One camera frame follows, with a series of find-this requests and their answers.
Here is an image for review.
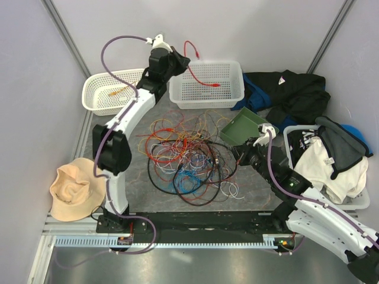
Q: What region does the right white perforated basket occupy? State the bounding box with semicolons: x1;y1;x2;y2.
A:
169;60;245;109

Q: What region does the blue thin cable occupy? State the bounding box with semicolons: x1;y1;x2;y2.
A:
173;170;208;196

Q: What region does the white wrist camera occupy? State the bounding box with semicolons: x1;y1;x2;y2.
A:
146;34;173;52
253;123;276;146

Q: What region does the grey black-trimmed garment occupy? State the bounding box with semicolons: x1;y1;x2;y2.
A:
315;116;373;180

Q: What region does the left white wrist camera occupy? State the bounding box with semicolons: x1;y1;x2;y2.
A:
146;34;173;52

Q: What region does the blue cloth item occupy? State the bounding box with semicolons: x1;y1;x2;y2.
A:
341;124;372;154

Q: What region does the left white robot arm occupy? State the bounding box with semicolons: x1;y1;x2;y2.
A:
92;47;190;233

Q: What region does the red thin wire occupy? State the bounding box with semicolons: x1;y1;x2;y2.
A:
150;141;232;206

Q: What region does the beige bucket hat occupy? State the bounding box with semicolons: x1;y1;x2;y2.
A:
50;157;106;222

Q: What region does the grey slotted cable duct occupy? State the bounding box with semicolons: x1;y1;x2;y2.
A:
54;235;279;250

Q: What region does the red ethernet cable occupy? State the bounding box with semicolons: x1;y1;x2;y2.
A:
139;127;190;160
184;40;221;88

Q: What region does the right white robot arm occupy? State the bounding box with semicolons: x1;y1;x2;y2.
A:
232;141;378;283

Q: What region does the white thin cable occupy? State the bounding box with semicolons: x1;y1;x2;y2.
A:
150;144;245;199

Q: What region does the yellow ethernet cable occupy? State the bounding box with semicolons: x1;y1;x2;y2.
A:
108;82;137;97

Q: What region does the black thick cable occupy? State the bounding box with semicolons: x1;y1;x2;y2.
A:
147;138;238;206

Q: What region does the left white perforated basket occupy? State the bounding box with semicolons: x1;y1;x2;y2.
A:
82;69;143;116

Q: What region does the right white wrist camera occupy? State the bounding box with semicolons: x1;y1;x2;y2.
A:
253;123;276;146

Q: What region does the white perforated basket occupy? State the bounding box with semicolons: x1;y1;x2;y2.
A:
169;60;245;109
82;69;143;116

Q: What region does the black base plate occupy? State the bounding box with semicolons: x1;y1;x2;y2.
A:
96;211;293;243

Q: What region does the yellow thin wire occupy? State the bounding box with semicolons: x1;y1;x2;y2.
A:
147;109;232;146

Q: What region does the green plastic tray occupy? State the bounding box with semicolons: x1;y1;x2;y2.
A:
219;107;268;146

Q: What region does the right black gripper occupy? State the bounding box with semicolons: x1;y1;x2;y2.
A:
229;137;275;183

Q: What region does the black and blue jacket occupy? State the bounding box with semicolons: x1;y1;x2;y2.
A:
231;70;331;131

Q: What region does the white laundry bin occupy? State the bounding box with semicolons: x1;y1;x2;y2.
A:
283;125;370;210

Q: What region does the white cloth garment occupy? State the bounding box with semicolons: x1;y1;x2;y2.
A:
294;137;368;204

